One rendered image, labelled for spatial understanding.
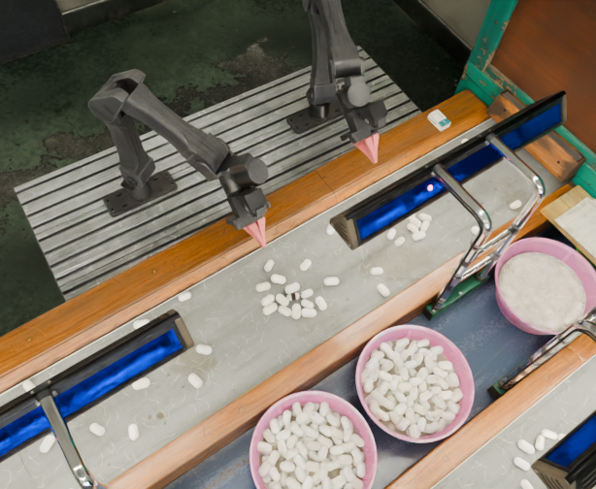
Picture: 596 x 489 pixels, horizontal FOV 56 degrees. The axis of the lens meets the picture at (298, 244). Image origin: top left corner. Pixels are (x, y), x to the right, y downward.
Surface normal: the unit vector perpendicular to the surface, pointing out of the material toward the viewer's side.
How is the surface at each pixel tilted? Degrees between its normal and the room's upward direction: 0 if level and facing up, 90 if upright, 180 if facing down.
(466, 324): 0
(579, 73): 90
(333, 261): 0
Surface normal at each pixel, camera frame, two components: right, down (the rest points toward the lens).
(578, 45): -0.82, 0.48
